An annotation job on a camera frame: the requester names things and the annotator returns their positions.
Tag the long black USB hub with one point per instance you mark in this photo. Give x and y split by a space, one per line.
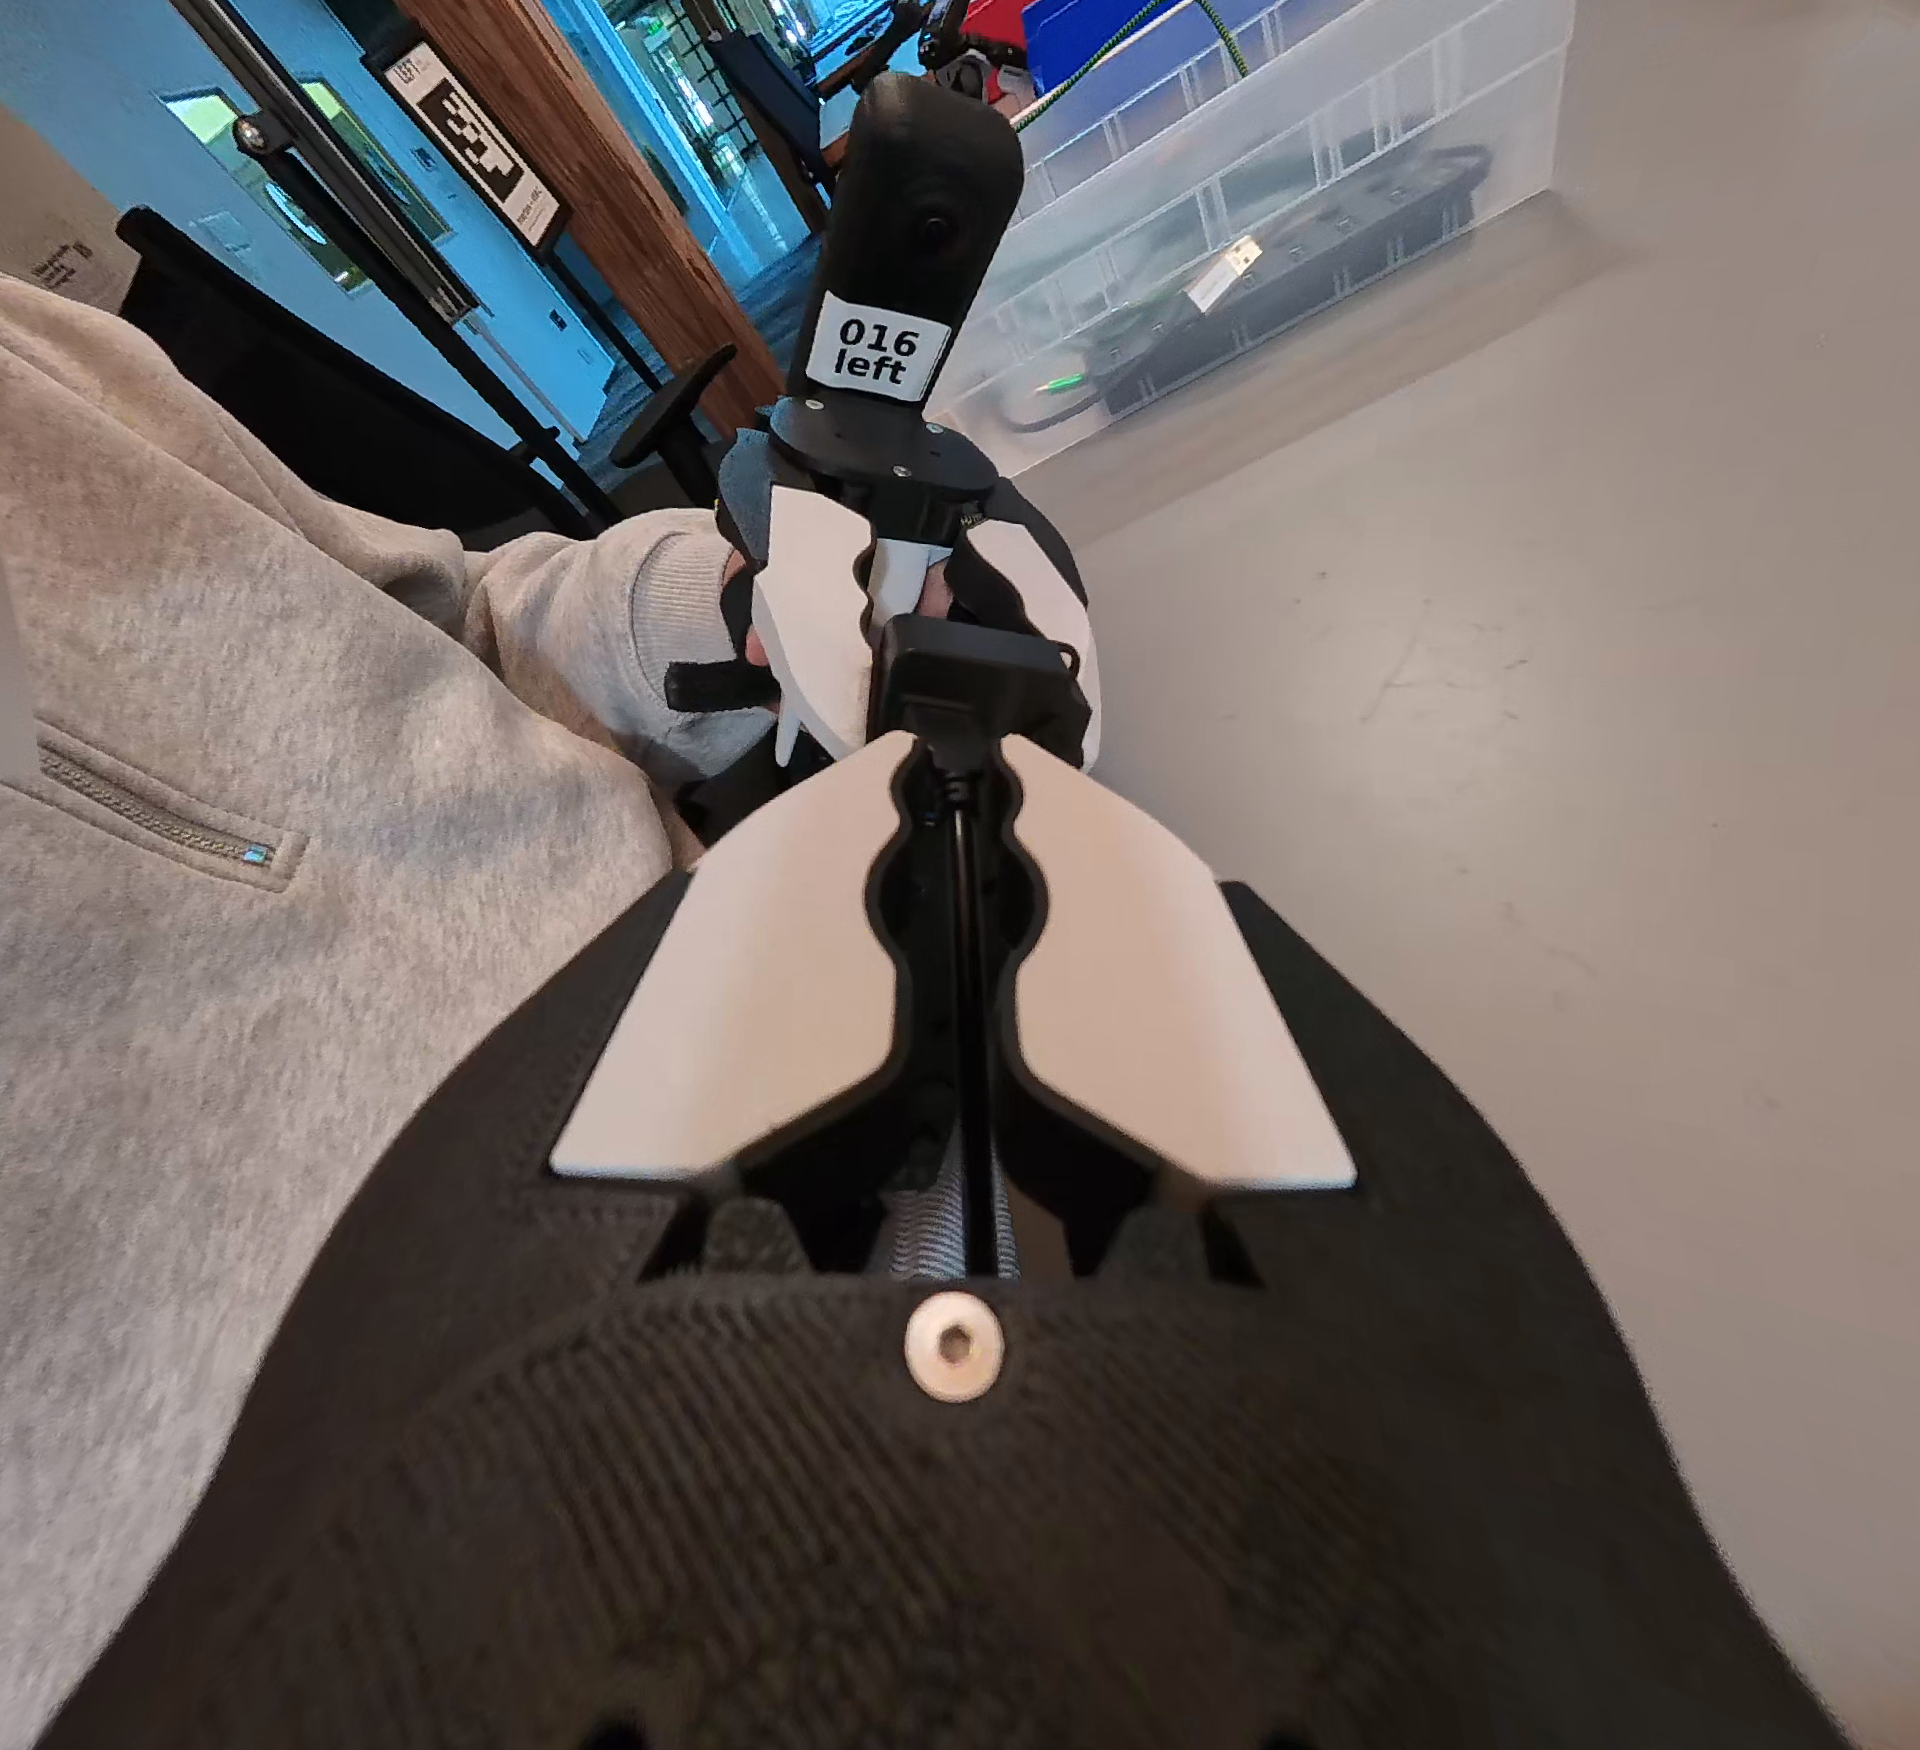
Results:
976 677

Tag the person's left hand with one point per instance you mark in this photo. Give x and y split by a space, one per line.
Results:
757 648

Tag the black and white device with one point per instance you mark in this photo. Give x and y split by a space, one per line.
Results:
945 2

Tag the framed black white tag sign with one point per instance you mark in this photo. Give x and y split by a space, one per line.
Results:
473 138

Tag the silver USB plug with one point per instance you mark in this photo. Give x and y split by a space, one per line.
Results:
1228 276

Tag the wooden post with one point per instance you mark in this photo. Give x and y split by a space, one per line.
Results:
525 85

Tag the person's left forearm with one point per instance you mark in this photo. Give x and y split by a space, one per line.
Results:
599 639

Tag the clear plastic bin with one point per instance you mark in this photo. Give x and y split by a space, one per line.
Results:
1424 24

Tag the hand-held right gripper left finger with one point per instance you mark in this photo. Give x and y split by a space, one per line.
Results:
752 1000

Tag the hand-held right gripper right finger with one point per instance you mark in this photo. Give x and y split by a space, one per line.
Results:
1156 1000

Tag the glass door with metal bar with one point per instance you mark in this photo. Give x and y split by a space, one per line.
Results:
271 71

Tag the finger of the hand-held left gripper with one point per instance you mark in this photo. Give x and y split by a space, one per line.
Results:
1085 685
810 609

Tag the grey sweatshirt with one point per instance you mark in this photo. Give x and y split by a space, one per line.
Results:
225 880

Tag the black office chair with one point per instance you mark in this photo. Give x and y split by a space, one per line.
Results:
330 386

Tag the white desk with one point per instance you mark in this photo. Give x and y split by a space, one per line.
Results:
1502 880

